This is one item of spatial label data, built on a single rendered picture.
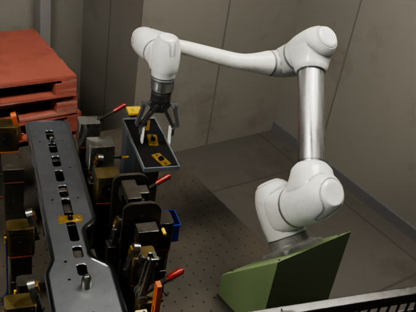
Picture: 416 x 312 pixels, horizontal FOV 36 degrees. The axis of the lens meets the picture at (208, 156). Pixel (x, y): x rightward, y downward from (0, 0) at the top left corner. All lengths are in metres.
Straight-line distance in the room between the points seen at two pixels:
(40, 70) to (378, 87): 2.13
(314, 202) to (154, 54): 0.76
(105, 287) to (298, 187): 0.73
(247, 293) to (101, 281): 0.57
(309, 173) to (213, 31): 2.25
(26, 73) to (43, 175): 1.32
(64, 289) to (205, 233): 0.92
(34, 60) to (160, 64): 1.73
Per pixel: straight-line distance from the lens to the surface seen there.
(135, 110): 2.70
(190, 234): 2.79
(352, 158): 4.58
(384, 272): 4.03
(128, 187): 2.17
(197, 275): 2.60
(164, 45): 2.27
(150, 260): 1.86
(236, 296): 2.44
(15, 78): 3.72
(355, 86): 4.45
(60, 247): 2.21
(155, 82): 2.33
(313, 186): 2.20
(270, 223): 2.37
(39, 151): 2.69
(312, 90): 2.40
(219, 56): 2.49
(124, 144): 2.76
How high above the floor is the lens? 2.45
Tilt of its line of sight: 32 degrees down
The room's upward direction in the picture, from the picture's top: 10 degrees clockwise
